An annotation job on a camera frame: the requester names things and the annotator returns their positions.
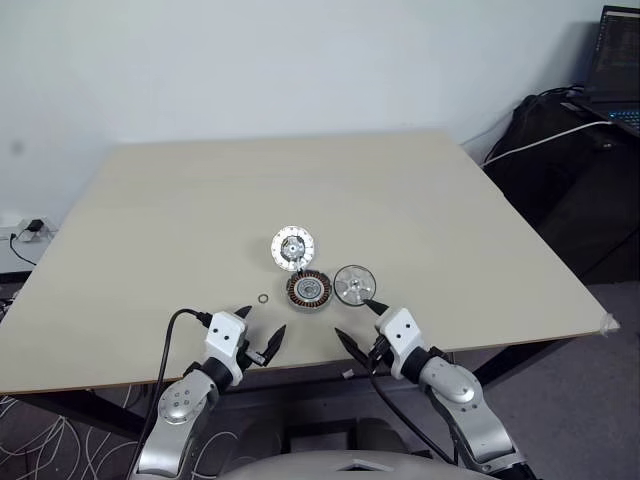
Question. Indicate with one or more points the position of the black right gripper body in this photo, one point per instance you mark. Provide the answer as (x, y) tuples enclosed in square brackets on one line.
[(380, 354)]

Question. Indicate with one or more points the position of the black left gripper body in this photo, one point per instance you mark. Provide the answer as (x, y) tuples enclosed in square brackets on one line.
[(252, 357)]

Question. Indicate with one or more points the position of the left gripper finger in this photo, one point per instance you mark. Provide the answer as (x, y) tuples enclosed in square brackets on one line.
[(275, 344), (244, 313)]

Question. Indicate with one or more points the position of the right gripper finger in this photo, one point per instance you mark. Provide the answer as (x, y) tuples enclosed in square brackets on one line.
[(376, 305), (351, 345)]

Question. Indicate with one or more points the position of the silver motor cover disc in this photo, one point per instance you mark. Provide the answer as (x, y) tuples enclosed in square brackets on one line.
[(350, 286)]

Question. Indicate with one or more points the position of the motor stator with copper windings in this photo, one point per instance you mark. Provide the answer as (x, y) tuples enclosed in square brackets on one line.
[(296, 294)]

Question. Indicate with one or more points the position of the silver rotor disc with magnets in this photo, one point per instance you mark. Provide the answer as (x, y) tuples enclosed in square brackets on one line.
[(292, 247)]

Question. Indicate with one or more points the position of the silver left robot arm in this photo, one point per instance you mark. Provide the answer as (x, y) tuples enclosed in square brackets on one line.
[(180, 400)]

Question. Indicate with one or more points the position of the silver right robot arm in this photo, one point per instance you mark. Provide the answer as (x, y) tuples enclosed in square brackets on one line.
[(455, 385)]

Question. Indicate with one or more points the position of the small white tag on table edge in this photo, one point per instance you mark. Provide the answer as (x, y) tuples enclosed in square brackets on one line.
[(346, 372)]

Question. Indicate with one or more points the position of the grey robot torso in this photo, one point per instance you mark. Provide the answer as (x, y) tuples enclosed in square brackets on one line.
[(350, 467)]

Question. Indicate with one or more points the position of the black power adapter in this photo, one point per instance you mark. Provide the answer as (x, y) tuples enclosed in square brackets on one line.
[(35, 225)]

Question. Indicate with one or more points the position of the clear tape on table corner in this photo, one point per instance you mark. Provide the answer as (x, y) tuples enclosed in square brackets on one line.
[(607, 324)]

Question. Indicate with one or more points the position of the black laptop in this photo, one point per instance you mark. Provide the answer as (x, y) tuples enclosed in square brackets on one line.
[(617, 55)]

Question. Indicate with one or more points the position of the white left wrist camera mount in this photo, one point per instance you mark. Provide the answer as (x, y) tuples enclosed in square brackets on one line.
[(227, 332)]

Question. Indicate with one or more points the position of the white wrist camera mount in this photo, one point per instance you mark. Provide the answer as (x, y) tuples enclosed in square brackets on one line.
[(227, 332), (400, 332)]

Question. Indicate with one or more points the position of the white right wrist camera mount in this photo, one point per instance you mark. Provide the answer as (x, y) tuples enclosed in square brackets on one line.
[(400, 332)]

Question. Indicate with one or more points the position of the black table frame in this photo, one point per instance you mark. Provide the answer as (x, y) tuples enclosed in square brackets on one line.
[(65, 410)]

